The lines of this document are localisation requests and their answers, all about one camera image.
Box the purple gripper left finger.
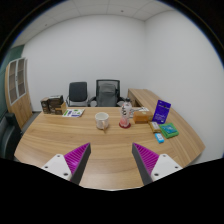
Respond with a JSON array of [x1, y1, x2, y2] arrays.
[[42, 143, 91, 185]]

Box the small blue box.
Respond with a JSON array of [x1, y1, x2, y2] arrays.
[[155, 133, 164, 143]]

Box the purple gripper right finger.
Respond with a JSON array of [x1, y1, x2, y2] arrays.
[[132, 143, 182, 185]]

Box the grey mesh office chair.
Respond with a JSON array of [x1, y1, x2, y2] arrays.
[[88, 79, 124, 107]]

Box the green book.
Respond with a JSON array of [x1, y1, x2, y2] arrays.
[[159, 123, 179, 139]]

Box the white ceramic mug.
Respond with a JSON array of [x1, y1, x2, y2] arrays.
[[95, 112, 109, 130]]

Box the dark sofa armchair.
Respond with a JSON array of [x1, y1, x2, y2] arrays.
[[0, 113, 22, 161]]

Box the wooden glass-door cabinet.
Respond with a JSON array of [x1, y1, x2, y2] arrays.
[[5, 58, 32, 128]]

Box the wooden tissue box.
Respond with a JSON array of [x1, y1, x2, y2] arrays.
[[133, 111, 153, 124]]

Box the clear plastic water bottle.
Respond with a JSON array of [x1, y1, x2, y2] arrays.
[[119, 98, 132, 127]]

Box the green white leaflet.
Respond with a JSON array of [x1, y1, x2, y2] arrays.
[[62, 109, 85, 117]]

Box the small yellow snack box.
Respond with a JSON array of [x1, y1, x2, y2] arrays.
[[149, 121, 161, 133]]

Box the purple standing sign card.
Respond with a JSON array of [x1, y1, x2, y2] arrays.
[[153, 100, 171, 124]]

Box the dark brown cardboard boxes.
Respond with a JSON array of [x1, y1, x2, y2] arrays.
[[40, 95, 67, 115]]

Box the black office chair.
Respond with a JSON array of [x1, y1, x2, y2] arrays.
[[66, 82, 88, 107]]

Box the red round coaster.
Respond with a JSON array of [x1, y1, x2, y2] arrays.
[[119, 123, 131, 129]]

